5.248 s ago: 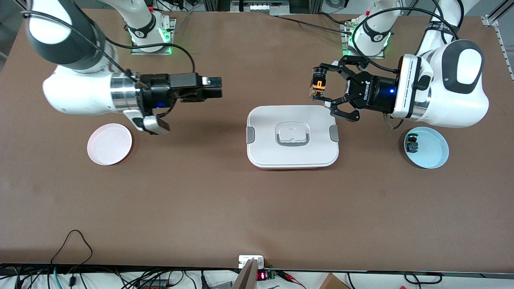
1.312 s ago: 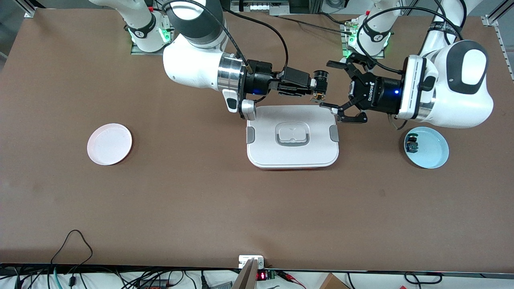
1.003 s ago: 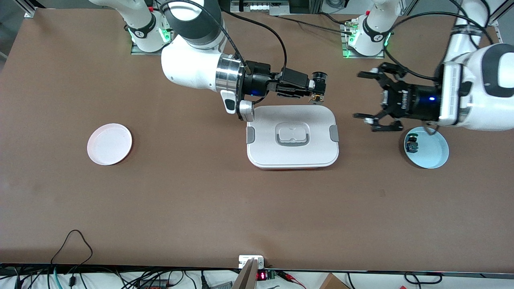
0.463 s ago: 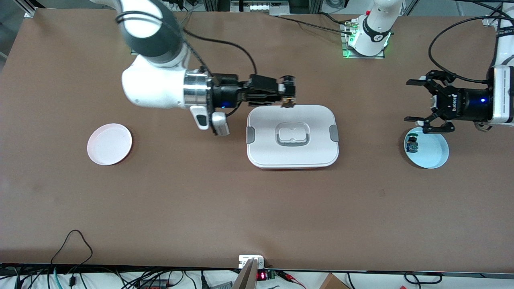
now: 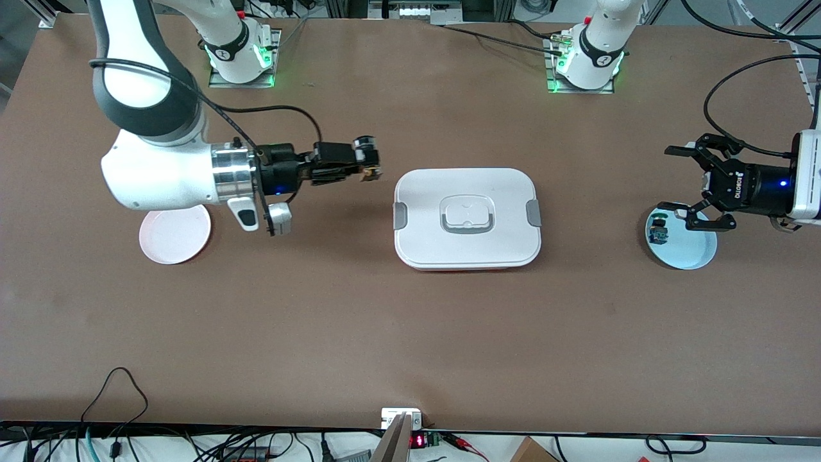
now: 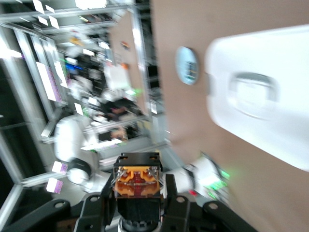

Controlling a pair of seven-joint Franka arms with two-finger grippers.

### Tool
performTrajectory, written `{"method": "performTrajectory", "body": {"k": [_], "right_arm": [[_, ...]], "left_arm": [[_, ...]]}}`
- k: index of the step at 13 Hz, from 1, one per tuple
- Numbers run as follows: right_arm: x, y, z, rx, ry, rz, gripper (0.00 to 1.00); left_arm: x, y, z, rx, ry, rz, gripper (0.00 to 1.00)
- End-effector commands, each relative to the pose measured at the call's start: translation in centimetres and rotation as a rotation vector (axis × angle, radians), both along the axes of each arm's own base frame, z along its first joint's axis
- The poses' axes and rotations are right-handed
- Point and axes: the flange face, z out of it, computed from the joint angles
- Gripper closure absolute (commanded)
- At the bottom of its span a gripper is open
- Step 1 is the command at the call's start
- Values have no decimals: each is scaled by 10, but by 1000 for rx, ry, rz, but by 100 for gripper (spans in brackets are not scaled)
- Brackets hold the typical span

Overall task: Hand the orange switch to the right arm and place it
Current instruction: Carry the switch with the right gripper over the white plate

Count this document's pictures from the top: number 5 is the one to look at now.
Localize pink round plate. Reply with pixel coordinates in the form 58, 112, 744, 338
139, 204, 212, 265

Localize small aluminium frame corner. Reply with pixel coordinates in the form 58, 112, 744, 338
22, 0, 71, 30

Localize aluminium profile beam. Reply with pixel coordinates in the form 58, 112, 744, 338
371, 414, 414, 462

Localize black cable to arm base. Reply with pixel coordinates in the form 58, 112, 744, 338
439, 19, 565, 55

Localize orange and black switch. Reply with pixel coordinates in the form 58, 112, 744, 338
351, 135, 384, 182

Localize silver metal bracket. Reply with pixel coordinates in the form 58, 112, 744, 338
368, 0, 464, 25

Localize brown cardboard box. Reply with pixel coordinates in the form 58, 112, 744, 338
510, 436, 560, 462

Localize aluminium rail with holes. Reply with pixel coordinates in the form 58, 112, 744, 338
768, 0, 821, 129

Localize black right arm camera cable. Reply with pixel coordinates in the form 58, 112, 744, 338
89, 59, 276, 237

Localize light blue round plate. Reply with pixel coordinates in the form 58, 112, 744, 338
645, 202, 718, 270

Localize thin black looped cable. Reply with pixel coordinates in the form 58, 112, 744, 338
80, 367, 149, 443

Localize black right arm gripper cable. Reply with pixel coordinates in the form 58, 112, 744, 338
217, 105, 323, 147

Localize black floor cable loop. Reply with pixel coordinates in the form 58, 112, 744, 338
645, 435, 707, 455

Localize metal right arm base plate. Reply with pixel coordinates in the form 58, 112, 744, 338
208, 29, 282, 89

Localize red wire pair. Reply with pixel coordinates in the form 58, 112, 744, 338
446, 433, 489, 461

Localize white metal bracket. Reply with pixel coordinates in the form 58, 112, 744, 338
381, 408, 423, 429

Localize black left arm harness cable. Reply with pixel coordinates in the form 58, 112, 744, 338
679, 0, 821, 42

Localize black left arm gripper cable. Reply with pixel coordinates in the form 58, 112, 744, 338
703, 54, 821, 158

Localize black arm gripper cable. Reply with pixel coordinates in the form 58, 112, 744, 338
703, 54, 821, 158
217, 105, 323, 147

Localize white lunch box grey clips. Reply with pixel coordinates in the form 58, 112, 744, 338
393, 168, 543, 271

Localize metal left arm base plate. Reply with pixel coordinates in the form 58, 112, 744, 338
545, 35, 615, 95

